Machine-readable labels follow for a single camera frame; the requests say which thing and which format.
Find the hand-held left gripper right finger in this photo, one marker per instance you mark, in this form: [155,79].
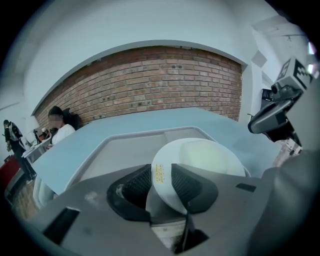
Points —
[225,212]

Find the white round plate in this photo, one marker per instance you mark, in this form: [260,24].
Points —
[170,155]

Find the blue table with white legs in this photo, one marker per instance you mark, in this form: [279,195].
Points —
[87,136]

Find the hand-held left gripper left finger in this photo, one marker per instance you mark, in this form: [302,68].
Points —
[100,225]

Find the white desk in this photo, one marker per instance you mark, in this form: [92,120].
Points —
[35,150]

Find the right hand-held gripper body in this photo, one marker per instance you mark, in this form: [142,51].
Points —
[295,77]

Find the red low cabinet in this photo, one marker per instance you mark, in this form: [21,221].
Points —
[8,172]

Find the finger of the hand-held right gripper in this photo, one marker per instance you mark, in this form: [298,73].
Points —
[267,118]

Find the grey tray with white rim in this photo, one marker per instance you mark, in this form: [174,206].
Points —
[130,155]

